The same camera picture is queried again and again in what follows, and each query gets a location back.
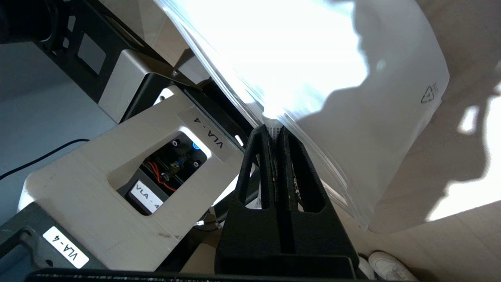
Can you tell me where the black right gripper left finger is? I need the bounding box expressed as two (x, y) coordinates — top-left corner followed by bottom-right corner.
(215, 125), (281, 275)

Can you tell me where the white sneaker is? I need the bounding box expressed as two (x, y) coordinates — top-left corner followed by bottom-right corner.
(357, 255), (375, 280)
(368, 251), (419, 282)

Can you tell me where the white blue horse pouch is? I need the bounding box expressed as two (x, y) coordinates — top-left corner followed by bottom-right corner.
(155, 0), (450, 233)

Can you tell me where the thin black floor cable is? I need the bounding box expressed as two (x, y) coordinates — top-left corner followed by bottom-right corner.
(0, 139), (91, 181)

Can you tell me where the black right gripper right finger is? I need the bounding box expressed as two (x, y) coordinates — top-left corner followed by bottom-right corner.
(279, 127), (360, 277)

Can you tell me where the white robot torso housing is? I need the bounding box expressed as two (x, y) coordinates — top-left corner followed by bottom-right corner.
(0, 86), (245, 273)

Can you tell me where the black torso frame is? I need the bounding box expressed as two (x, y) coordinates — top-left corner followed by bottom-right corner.
(0, 0), (255, 136)

